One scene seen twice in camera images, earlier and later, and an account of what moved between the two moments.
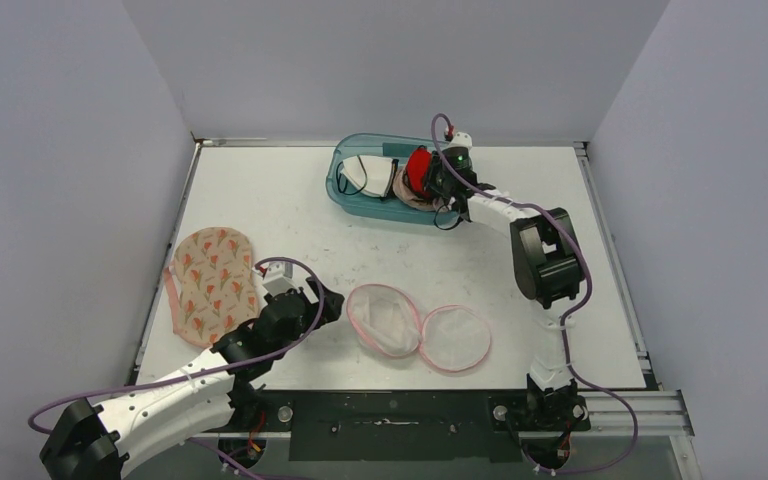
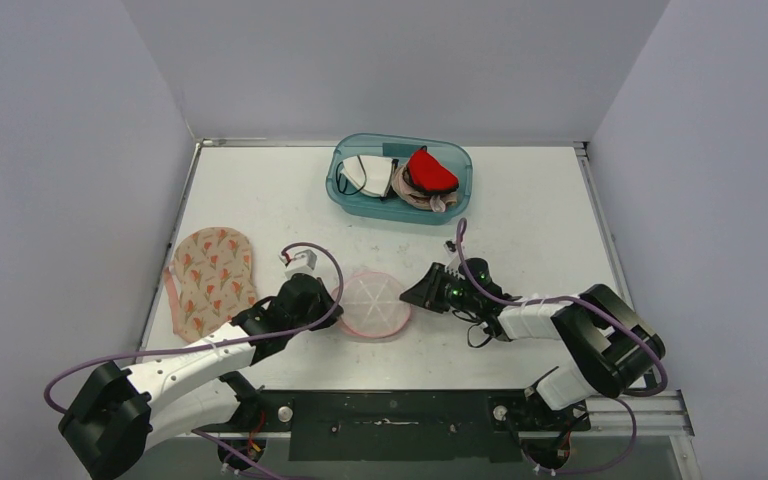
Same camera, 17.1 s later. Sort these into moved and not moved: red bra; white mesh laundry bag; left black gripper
Moved: white mesh laundry bag
Not moved: red bra; left black gripper
